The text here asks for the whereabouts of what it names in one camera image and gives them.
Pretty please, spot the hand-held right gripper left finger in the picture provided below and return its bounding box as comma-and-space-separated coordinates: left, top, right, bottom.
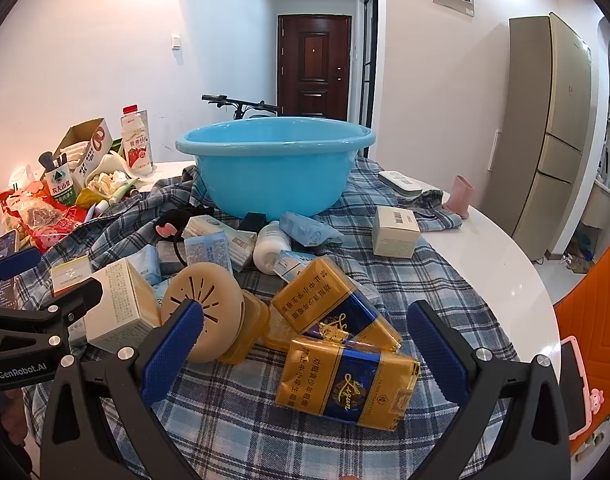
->
39, 299, 206, 480

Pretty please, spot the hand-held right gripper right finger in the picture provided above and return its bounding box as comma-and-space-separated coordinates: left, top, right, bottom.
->
407, 300, 572, 480

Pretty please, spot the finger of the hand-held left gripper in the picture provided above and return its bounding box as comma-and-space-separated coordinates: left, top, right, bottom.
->
32, 277, 104, 333
0, 247, 42, 311

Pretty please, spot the round beige slotted lid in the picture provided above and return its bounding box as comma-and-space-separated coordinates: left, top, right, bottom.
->
160, 262, 246, 363

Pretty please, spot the yellow blue cigarette carton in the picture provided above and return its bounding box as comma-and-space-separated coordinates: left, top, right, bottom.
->
275, 337, 421, 431
270, 255, 403, 353

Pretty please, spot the blue plastic basin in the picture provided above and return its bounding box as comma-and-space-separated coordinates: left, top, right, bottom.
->
176, 116, 376, 221

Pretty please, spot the small white card box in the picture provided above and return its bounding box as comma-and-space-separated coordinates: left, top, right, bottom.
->
49, 255, 93, 295

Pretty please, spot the white box with yellow side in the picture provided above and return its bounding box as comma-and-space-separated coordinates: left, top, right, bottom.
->
82, 259, 162, 356

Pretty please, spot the pile of snack packets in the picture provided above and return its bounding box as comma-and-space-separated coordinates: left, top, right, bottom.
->
0, 180, 93, 256

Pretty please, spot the blue white tissue pack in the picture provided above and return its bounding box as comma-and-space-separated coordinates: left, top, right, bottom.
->
125, 247, 162, 286

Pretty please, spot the amber soap dish piece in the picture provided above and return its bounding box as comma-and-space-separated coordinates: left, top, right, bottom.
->
262, 310, 298, 353
219, 287, 271, 365

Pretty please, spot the grey printed pack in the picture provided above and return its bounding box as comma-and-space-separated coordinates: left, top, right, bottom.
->
155, 242, 186, 276

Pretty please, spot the blue printed wipes pack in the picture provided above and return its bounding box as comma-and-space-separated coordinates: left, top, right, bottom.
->
184, 235, 233, 276

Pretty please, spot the white cotton swab pack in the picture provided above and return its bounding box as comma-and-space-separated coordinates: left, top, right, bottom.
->
182, 215, 258, 267

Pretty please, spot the black plush headband pink bow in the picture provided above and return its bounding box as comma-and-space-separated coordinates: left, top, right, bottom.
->
152, 205, 216, 266

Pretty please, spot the cream white square box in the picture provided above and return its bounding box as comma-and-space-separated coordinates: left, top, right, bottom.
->
372, 206, 422, 259

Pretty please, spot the blue plaid cloth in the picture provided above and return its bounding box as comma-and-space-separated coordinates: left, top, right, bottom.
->
22, 157, 520, 480

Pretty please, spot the white plastic bottle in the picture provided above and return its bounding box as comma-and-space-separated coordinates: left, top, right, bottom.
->
252, 221, 292, 276

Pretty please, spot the pink framed phone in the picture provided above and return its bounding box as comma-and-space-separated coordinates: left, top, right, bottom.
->
559, 337, 606, 441

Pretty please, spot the open cardboard box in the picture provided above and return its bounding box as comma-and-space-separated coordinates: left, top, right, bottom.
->
38, 118, 113, 196

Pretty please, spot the white blue toothpaste box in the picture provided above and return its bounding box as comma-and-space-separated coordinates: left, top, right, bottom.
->
274, 250, 316, 283

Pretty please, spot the pink cup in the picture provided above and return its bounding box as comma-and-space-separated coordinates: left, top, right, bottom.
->
445, 175, 474, 219

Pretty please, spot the red and white snack bag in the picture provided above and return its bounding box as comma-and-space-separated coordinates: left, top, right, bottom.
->
120, 105, 153, 177

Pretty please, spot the orange chair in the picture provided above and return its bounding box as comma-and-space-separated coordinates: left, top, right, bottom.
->
552, 240, 610, 480

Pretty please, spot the white flat case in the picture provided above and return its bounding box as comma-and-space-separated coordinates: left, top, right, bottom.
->
377, 170, 426, 196

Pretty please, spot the light blue tissue pack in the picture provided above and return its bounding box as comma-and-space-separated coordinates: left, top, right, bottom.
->
279, 211, 346, 248

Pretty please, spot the beige refrigerator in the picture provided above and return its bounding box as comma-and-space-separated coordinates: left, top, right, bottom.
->
500, 12, 598, 263

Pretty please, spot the black bicycle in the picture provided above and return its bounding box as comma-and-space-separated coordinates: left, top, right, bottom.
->
201, 94, 281, 121

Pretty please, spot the black framed glass door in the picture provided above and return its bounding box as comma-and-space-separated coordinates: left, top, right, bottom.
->
360, 0, 379, 128

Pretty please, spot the dark red entrance door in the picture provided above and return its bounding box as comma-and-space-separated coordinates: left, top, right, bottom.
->
277, 14, 353, 122

